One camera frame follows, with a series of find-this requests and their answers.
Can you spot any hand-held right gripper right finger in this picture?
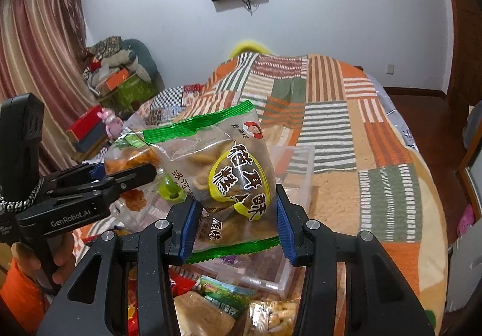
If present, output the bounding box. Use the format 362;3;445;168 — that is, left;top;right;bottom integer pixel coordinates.
275;183;437;336

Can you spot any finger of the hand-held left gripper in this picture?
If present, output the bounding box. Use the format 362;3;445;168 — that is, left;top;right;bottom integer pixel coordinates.
51;164;157;209
43;162;108;190

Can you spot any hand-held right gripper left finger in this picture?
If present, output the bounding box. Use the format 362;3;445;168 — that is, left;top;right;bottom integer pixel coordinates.
36;201;204;336

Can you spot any clear bag of orange crisps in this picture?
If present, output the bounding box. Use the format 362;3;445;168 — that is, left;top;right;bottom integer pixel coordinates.
103;129;164;215

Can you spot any clear plastic storage box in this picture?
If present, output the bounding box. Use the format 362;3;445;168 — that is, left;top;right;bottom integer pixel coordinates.
169;144;315;291

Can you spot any person's left forearm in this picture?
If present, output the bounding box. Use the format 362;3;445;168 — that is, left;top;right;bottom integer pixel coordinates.
0;257;51;336

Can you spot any clear packet of stick snacks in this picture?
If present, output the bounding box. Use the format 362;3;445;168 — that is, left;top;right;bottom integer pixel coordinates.
245;300;302;336

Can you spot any person's left hand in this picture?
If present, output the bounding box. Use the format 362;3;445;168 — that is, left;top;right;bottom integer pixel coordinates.
11;234;76;286

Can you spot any dark grey box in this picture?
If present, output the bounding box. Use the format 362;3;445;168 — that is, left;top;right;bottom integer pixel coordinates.
75;129;111;153

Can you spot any small green round snack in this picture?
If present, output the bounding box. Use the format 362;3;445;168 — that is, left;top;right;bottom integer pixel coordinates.
158;176;186;203

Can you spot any pink bunny toy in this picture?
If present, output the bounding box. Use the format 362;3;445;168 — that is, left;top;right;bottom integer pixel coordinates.
98;108;123;138

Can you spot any red box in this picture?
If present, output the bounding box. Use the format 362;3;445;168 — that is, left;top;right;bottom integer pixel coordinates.
67;106;105;141

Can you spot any green pea snack packet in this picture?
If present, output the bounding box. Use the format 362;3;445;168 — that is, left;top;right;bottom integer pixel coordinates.
199;278;255;322

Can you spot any green cardboard box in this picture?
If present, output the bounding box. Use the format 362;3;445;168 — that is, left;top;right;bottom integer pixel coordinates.
109;77;159;115

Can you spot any beige cracker packet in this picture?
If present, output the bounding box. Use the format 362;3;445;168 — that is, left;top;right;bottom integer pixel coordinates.
173;291;238;336

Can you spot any checked patchwork quilt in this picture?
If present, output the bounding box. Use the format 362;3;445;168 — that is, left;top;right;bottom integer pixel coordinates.
139;83;204;126

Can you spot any orange cardboard box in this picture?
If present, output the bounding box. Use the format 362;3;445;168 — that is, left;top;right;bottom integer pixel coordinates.
105;70;138;93

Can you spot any yellow and red snack packet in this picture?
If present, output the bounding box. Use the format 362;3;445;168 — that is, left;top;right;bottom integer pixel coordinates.
126;264;142;336

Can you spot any striped brown curtain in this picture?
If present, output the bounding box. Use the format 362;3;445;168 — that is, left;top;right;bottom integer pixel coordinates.
0;0;99;178

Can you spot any striped patchwork blanket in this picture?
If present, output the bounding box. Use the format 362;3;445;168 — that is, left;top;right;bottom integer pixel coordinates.
75;52;449;336

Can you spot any patterned cushion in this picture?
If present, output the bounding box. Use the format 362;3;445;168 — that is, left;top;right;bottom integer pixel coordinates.
93;36;125;58

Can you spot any grey bed sheet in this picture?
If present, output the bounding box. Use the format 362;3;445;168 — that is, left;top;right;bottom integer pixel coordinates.
367;72;421;153

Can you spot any yellow foam tube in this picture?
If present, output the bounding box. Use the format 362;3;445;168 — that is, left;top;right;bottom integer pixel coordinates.
230;40;272;58

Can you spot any pink shoe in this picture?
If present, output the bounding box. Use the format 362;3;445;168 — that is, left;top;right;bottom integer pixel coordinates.
457;204;476;237

